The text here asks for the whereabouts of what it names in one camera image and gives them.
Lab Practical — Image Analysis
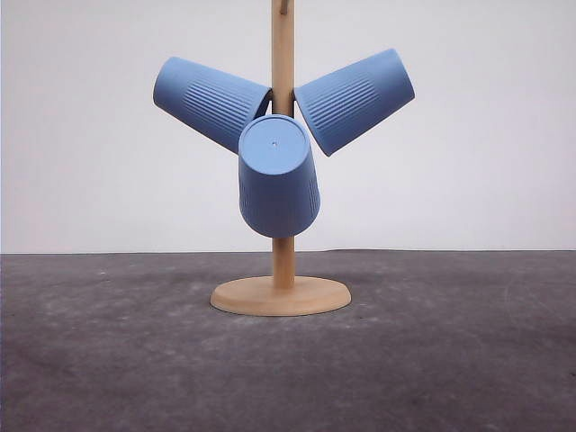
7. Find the blue ribbed cup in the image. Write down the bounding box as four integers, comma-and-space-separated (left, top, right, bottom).
238, 114, 320, 238
153, 57, 272, 153
293, 49, 415, 156

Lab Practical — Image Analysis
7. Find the wooden cup tree stand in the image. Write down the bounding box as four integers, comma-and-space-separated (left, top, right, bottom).
211, 0, 353, 317

